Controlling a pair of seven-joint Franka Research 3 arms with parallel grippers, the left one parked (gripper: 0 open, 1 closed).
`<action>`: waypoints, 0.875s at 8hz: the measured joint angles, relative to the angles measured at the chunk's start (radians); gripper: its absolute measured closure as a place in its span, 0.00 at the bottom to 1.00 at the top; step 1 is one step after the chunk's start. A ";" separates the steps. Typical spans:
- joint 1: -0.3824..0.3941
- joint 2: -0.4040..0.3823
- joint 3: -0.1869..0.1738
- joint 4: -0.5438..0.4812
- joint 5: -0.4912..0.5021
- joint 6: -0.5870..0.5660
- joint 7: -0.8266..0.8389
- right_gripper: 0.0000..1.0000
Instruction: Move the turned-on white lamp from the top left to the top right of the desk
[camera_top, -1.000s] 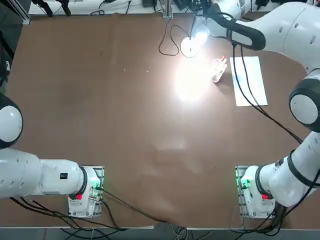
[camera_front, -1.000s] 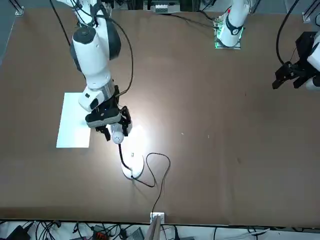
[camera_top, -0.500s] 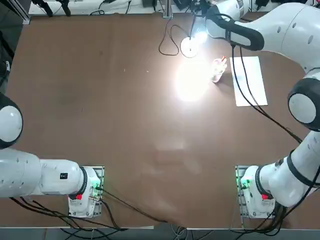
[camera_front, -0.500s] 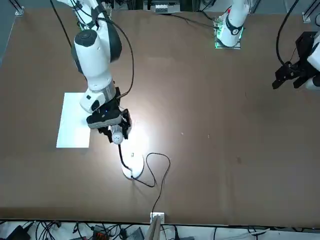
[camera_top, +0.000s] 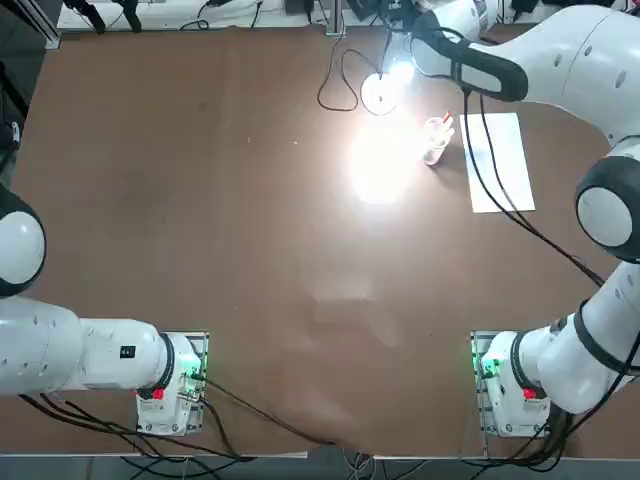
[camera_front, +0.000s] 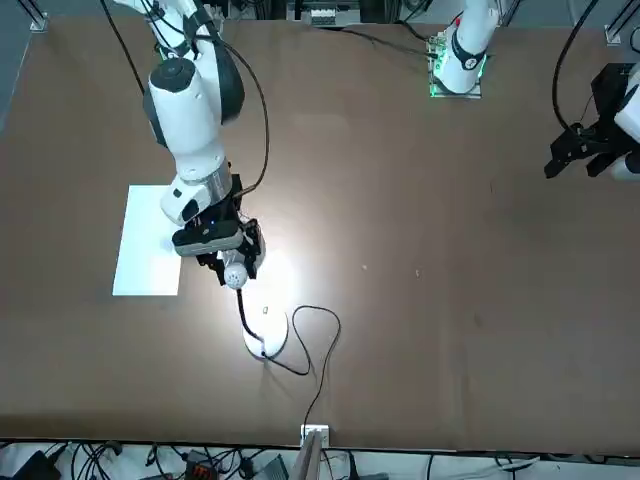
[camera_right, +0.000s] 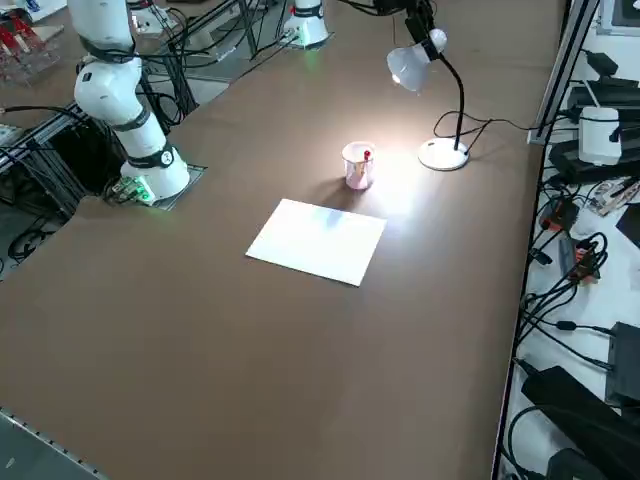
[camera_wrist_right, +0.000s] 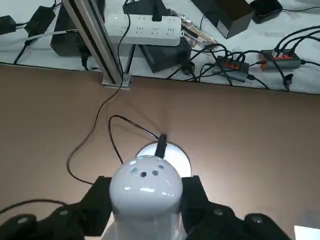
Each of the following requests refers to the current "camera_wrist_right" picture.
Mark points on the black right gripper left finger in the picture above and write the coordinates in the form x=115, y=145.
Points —
x=82, y=215

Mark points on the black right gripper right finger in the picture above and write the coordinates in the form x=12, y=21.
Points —
x=200, y=212

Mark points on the white desk lamp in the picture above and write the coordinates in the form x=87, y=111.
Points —
x=145, y=195

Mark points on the white paper sheet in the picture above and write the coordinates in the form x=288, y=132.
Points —
x=307, y=233

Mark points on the grey usb hub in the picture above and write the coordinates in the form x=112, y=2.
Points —
x=232, y=70
x=287, y=63

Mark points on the black ribbed box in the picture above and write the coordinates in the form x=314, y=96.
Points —
x=165, y=56

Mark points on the black tower box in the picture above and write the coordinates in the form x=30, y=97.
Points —
x=65, y=45

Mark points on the colourful snack packet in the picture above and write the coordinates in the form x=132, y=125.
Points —
x=197, y=32

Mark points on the white power strip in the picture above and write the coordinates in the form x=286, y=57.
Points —
x=150, y=31

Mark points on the black rectangular box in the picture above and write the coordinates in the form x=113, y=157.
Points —
x=232, y=17

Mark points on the black power adapter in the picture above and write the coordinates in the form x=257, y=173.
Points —
x=40, y=20

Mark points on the small black adapter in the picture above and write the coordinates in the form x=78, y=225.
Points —
x=7, y=25

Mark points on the black plug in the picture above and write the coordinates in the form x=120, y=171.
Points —
x=157, y=12

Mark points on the glossy black device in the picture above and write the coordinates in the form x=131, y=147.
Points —
x=266, y=10

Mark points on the black flat adapter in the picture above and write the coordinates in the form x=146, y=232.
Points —
x=137, y=7

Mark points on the aluminium profile post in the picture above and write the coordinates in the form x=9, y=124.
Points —
x=95, y=42

